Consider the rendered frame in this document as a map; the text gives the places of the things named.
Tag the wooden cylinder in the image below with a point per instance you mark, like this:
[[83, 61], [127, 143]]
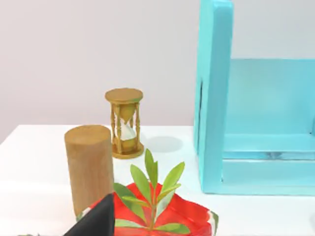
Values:
[[89, 167]]

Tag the golden hourglass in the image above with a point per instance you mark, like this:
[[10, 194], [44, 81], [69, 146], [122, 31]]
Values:
[[125, 123]]

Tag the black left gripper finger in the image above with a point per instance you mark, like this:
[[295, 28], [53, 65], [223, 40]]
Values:
[[101, 218]]

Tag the light blue rack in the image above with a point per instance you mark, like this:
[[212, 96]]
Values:
[[258, 127]]

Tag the green leafy plant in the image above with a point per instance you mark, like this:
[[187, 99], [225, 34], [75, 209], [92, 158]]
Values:
[[152, 191]]

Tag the red plant pot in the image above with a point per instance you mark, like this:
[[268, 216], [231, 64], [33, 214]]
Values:
[[177, 214]]

